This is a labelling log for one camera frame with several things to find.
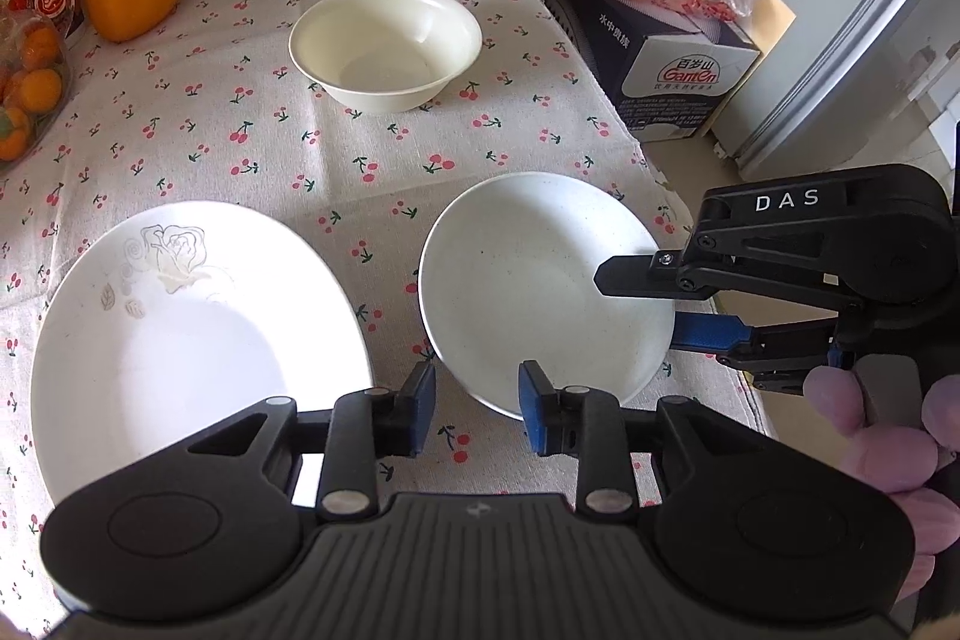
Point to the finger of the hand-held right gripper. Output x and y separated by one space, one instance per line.
705 332
637 276

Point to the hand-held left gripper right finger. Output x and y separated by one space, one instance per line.
534 415

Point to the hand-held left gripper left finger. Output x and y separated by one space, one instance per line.
424 407

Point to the small white plate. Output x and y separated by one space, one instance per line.
525 280

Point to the white rose print plate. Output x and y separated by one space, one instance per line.
187 347

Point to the person's right hand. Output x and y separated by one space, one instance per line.
892 456

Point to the dark blue water carton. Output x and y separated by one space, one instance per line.
675 78

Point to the silver refrigerator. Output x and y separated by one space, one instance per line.
847 10

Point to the brown cardboard piece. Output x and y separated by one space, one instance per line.
772 10

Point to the cherry print tablecloth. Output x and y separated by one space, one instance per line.
225 145

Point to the wide cream bowl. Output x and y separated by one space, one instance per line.
382 40

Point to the pile of small tangerines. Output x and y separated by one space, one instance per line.
34 93

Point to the bag of small oranges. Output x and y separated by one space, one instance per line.
45 48

